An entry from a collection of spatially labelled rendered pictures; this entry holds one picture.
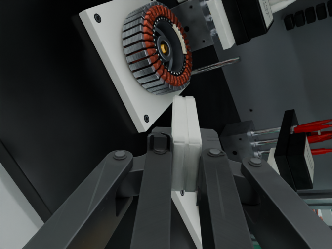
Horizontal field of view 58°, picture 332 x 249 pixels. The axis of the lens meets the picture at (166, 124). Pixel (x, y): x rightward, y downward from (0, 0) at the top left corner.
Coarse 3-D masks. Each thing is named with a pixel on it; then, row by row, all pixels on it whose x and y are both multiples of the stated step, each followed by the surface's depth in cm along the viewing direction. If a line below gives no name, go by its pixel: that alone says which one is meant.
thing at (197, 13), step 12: (192, 0) 45; (204, 0) 47; (180, 12) 47; (192, 12) 46; (204, 12) 46; (192, 24) 47; (204, 24) 46; (192, 36) 48; (204, 36) 47; (216, 36) 49; (192, 48) 49
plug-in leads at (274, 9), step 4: (272, 0) 43; (276, 0) 43; (280, 0) 43; (284, 0) 41; (288, 0) 41; (292, 0) 40; (272, 4) 43; (276, 4) 41; (280, 4) 41; (284, 4) 41; (288, 4) 41; (272, 8) 42; (276, 8) 41; (280, 8) 41; (272, 12) 42
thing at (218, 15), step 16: (208, 0) 46; (224, 0) 36; (240, 0) 36; (256, 0) 35; (224, 16) 36; (240, 16) 36; (256, 16) 36; (272, 16) 40; (224, 32) 36; (240, 32) 37; (256, 32) 37; (224, 48) 37
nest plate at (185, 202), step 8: (176, 192) 39; (184, 192) 41; (192, 192) 43; (176, 200) 40; (184, 200) 41; (192, 200) 42; (184, 208) 40; (192, 208) 42; (184, 216) 41; (192, 216) 42; (192, 224) 41; (192, 232) 42; (200, 232) 43; (200, 240) 42; (200, 248) 43
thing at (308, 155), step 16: (288, 112) 54; (272, 128) 53; (288, 128) 49; (256, 144) 56; (288, 144) 46; (304, 144) 44; (272, 160) 44; (288, 160) 44; (304, 160) 43; (288, 176) 45; (304, 176) 44
